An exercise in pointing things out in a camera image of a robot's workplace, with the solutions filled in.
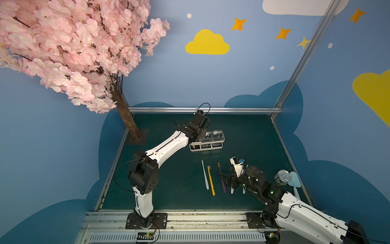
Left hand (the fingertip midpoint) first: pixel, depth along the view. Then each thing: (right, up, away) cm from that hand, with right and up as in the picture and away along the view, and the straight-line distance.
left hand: (200, 127), depth 89 cm
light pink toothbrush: (+18, -36, -4) cm, 40 cm away
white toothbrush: (+4, -32, -1) cm, 33 cm away
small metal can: (+46, -29, -4) cm, 55 cm away
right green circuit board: (+35, -55, -15) cm, 67 cm away
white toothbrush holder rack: (+9, -8, +7) cm, 14 cm away
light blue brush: (+56, -33, 0) cm, 65 cm away
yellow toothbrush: (+6, -32, -1) cm, 32 cm away
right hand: (+14, -23, -10) cm, 29 cm away
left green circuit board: (-28, -54, -16) cm, 62 cm away
